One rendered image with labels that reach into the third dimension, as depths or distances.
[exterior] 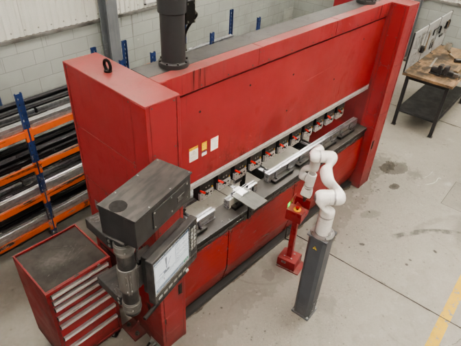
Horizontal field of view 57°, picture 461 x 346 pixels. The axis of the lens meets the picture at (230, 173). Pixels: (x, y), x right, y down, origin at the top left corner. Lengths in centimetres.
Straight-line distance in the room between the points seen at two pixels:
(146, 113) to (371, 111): 345
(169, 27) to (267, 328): 270
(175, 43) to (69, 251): 171
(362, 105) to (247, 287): 252
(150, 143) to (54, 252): 136
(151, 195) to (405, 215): 391
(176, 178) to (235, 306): 209
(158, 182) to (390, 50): 334
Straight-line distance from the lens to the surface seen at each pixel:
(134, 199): 225
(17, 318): 444
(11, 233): 458
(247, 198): 374
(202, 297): 419
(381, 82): 515
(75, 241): 349
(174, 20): 268
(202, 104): 295
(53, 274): 331
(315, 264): 366
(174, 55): 275
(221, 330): 405
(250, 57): 315
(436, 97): 820
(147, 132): 240
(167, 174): 240
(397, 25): 495
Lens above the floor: 336
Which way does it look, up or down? 36 degrees down
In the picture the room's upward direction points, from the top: 3 degrees clockwise
